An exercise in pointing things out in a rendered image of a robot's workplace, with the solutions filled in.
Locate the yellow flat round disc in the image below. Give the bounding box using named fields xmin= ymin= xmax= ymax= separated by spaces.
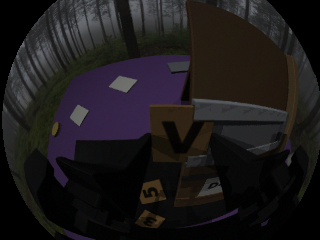
xmin=52 ymin=121 xmax=60 ymax=137

